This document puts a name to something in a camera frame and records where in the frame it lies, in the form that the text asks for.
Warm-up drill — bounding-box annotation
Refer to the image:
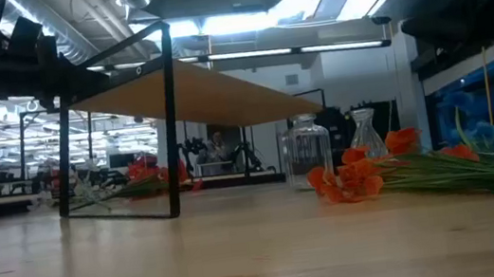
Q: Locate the wide ribbed glass jar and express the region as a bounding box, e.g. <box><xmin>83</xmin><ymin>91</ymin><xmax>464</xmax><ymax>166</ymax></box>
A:
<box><xmin>278</xmin><ymin>110</ymin><xmax>338</xmax><ymax>194</ymax></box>

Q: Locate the narrow fluted glass vase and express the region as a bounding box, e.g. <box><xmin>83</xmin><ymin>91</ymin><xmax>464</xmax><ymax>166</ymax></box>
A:
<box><xmin>345</xmin><ymin>104</ymin><xmax>390</xmax><ymax>163</ymax></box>

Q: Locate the long ceiling tube light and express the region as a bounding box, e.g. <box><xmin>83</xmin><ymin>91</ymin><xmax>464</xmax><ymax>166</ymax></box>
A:
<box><xmin>176</xmin><ymin>29</ymin><xmax>393</xmax><ymax>76</ymax></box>

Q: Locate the person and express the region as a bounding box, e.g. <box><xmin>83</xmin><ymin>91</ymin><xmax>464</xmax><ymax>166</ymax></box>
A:
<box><xmin>200</xmin><ymin>129</ymin><xmax>236</xmax><ymax>176</ymax></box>

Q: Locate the wooden shelf black metal frame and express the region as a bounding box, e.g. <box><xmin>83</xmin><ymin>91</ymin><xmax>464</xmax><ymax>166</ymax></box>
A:
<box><xmin>36</xmin><ymin>0</ymin><xmax>339</xmax><ymax>233</ymax></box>

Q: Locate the orange artificial flower bunch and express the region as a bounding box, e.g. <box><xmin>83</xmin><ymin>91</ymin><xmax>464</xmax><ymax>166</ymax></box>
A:
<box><xmin>302</xmin><ymin>115</ymin><xmax>494</xmax><ymax>223</ymax></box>
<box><xmin>101</xmin><ymin>147</ymin><xmax>205</xmax><ymax>206</ymax></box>

